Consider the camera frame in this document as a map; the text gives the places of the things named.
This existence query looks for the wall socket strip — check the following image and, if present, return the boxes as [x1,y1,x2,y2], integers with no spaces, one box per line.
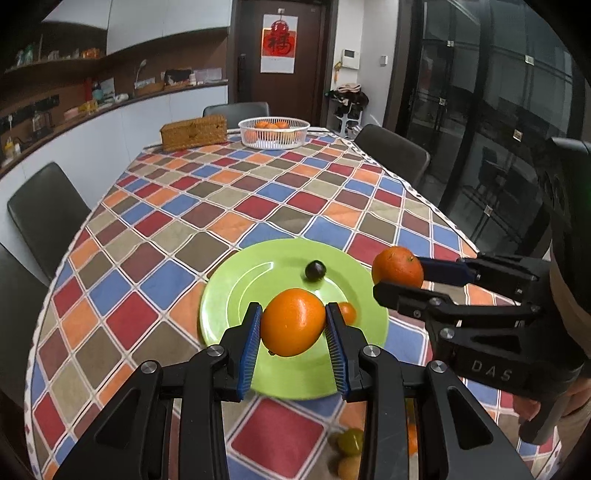
[0,95,61,127]

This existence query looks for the red and white wall calendar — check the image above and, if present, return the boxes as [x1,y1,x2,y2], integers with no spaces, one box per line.
[260,14,297,75]

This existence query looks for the white base cabinet with counter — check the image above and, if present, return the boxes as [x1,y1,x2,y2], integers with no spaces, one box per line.
[0,80,229,217]

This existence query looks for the white upper cabinets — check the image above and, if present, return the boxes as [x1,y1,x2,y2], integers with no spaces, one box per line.
[41,0,229,56]

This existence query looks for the dark leather dining chair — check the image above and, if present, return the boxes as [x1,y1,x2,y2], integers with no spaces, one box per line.
[353,124,431,190]
[7,161,92,282]
[202,102,271,118]
[0,242,49,416]

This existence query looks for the white plastic basket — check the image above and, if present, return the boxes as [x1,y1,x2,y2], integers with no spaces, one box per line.
[238,116,311,150]

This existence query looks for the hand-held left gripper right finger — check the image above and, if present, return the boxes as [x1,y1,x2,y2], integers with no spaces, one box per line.
[324,302,536,480]

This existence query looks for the black framed glass sliding door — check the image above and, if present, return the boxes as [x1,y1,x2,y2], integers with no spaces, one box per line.
[392,0,583,259]

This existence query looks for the person's right hand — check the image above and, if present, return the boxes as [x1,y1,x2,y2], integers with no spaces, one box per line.
[512,394,542,428]

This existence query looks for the woven wicker box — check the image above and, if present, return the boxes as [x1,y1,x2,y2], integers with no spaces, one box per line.
[160,115,228,152]

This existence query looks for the large orange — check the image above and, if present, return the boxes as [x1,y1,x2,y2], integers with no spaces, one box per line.
[261,287,328,357]

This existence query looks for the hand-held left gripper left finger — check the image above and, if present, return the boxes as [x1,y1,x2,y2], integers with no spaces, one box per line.
[55,302,264,480]

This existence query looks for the green plate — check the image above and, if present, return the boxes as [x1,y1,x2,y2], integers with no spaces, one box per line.
[199,239,390,401]

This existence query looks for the white rack with clothes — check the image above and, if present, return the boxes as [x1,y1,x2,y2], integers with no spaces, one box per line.
[328,83,370,134]

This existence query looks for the colourful checked tablecloth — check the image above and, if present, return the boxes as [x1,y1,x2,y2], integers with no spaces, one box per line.
[23,127,564,480]

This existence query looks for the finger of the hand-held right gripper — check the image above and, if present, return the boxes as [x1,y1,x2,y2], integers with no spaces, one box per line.
[418,255,552,303]
[373,281,543,370]

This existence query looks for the dark brown door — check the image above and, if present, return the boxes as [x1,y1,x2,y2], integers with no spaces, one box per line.
[235,0,331,127]

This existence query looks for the person's beige clothing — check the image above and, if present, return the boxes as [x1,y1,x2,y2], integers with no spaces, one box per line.
[550,247,591,462]

